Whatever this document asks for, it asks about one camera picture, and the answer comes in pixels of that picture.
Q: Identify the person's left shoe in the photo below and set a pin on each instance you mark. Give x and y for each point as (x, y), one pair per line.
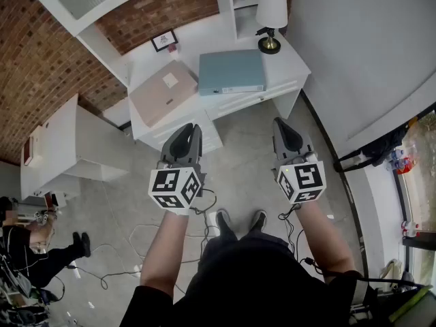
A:
(223, 220)

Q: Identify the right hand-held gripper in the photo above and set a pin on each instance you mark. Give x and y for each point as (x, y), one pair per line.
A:
(303, 182)

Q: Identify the beige box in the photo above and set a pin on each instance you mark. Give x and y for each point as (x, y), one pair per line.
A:
(160, 92)

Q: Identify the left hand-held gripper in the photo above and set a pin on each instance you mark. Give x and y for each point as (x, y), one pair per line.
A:
(170, 182)

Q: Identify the white desk with drawers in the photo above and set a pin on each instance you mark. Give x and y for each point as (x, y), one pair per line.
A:
(289, 66)

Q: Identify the black framed picture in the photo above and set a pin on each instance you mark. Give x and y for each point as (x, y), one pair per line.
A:
(164, 40)

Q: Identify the person's right forearm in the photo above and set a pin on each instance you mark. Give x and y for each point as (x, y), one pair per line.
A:
(327, 244)

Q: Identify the red label plastic bottles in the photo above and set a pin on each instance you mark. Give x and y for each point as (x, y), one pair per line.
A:
(402, 162)

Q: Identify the person's shoe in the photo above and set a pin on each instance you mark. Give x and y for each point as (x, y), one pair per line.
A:
(259, 220)
(223, 220)

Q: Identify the white table lamp brass base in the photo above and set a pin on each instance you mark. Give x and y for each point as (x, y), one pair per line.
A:
(271, 9)

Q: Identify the white bottles with red caps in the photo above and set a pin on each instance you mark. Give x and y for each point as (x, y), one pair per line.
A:
(410, 228)

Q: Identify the small red ornament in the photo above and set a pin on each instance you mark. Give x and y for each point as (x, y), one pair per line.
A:
(172, 48)

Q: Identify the teal box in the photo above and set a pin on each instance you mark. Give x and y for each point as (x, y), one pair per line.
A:
(230, 68)

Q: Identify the person's black clothing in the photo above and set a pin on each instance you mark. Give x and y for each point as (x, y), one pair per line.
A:
(238, 284)

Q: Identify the person's left forearm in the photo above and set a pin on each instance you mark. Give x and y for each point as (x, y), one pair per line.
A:
(163, 250)

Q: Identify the cluttered equipment cart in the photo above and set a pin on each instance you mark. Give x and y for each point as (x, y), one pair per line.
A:
(17, 301)

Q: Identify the person's right shoe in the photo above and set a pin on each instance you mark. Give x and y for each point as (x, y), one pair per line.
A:
(259, 220)

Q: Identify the white side cabinet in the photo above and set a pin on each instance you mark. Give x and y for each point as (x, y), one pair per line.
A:
(68, 141)

